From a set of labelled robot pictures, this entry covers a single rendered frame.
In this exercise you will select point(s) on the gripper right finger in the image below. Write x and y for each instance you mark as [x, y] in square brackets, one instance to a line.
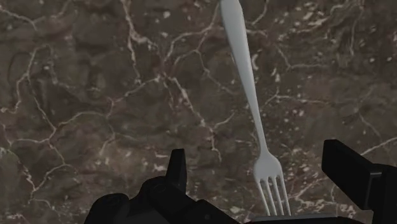
[356, 173]

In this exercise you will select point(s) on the white plastic fork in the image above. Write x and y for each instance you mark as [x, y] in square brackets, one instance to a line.
[245, 77]

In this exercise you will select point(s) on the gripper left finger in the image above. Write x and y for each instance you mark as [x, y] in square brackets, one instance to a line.
[173, 198]

